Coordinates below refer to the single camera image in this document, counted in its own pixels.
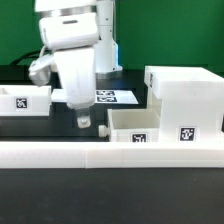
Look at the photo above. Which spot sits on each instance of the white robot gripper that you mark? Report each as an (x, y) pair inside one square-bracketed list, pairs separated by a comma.
[(76, 70)]

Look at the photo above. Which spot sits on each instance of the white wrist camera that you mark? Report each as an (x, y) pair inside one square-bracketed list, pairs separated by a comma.
[(40, 70)]

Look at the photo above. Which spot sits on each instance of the white drawer with knob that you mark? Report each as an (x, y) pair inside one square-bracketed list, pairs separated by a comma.
[(131, 125)]

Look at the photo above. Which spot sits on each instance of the white L-shaped fence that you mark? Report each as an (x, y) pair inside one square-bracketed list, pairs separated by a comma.
[(41, 153)]

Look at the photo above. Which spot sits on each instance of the white drawer far left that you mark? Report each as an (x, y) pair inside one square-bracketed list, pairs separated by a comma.
[(25, 100)]

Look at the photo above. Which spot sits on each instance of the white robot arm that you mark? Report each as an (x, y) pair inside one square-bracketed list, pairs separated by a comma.
[(79, 36)]

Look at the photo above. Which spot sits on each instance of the white marker sheet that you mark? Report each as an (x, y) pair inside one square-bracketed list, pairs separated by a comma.
[(102, 96)]

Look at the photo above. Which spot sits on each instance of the white drawer cabinet box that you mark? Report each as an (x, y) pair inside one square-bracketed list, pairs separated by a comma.
[(189, 102)]

